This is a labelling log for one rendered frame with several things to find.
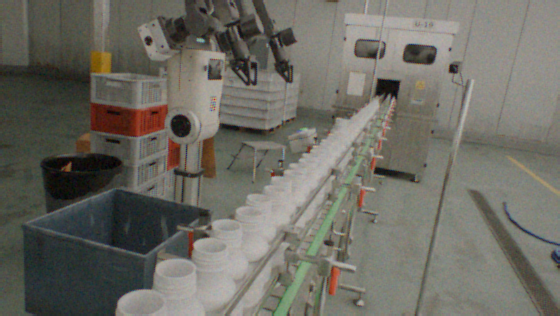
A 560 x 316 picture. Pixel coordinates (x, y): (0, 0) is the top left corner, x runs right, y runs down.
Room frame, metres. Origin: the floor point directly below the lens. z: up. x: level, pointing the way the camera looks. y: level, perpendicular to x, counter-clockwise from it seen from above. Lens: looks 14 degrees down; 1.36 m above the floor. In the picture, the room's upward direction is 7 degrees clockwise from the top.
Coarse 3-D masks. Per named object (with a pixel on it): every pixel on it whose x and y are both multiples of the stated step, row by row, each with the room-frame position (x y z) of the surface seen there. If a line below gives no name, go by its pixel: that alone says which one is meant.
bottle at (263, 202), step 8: (248, 200) 0.55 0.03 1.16; (256, 200) 0.58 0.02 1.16; (264, 200) 0.58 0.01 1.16; (264, 208) 0.55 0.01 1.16; (264, 216) 0.55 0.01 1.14; (264, 224) 0.55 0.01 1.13; (272, 224) 0.56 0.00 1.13; (264, 232) 0.54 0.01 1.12; (272, 232) 0.55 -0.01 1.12; (272, 240) 0.55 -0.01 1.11; (272, 256) 0.56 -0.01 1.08; (264, 280) 0.54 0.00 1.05; (264, 288) 0.54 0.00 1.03
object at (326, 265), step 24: (384, 120) 2.72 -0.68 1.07; (312, 144) 1.47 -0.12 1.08; (264, 168) 1.06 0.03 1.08; (336, 168) 1.00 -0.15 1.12; (336, 192) 1.02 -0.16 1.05; (360, 192) 0.99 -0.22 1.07; (192, 240) 0.61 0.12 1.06; (288, 240) 0.57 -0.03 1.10; (288, 264) 0.58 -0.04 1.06; (336, 264) 0.56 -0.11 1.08
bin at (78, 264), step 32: (128, 192) 1.11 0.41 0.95; (32, 224) 0.85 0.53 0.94; (64, 224) 0.94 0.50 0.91; (96, 224) 1.05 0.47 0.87; (128, 224) 1.11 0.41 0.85; (160, 224) 1.08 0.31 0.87; (192, 224) 0.93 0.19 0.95; (32, 256) 0.82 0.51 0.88; (64, 256) 0.80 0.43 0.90; (96, 256) 0.78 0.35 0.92; (128, 256) 0.75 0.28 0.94; (160, 256) 0.79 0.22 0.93; (32, 288) 0.82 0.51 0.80; (64, 288) 0.80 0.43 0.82; (96, 288) 0.78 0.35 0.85; (128, 288) 0.76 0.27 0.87
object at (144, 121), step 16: (96, 112) 3.15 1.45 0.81; (112, 112) 3.45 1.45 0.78; (128, 112) 3.12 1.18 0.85; (144, 112) 3.22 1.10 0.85; (160, 112) 3.50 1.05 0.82; (96, 128) 3.15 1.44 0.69; (112, 128) 3.14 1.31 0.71; (128, 128) 3.12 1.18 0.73; (144, 128) 3.23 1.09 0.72; (160, 128) 3.50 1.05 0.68
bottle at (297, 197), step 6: (288, 174) 0.71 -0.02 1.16; (294, 174) 0.74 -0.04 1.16; (300, 174) 0.74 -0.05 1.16; (294, 180) 0.71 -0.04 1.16; (300, 180) 0.72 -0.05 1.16; (294, 186) 0.71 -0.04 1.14; (300, 186) 0.72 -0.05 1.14; (294, 192) 0.71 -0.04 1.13; (300, 192) 0.72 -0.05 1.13; (294, 198) 0.70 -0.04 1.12; (300, 198) 0.71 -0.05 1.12; (294, 204) 0.70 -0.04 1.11; (300, 204) 0.70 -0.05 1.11; (294, 216) 0.70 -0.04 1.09; (300, 222) 0.71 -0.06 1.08
